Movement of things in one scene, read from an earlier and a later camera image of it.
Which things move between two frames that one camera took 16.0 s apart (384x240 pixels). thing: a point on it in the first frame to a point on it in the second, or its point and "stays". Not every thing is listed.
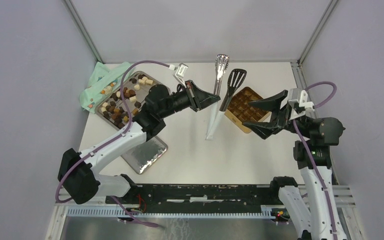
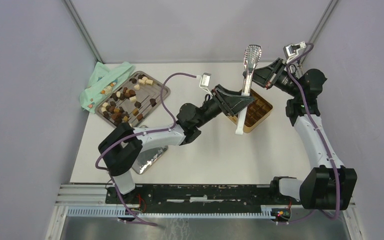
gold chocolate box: x=240 y=111 stays
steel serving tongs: x=236 y=78 to x=251 y=56
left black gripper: x=199 y=99 to x=232 y=102
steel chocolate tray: x=135 y=89 stays
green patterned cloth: x=104 y=75 stays
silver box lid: x=144 y=156 stays
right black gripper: x=272 y=103 to x=263 y=77
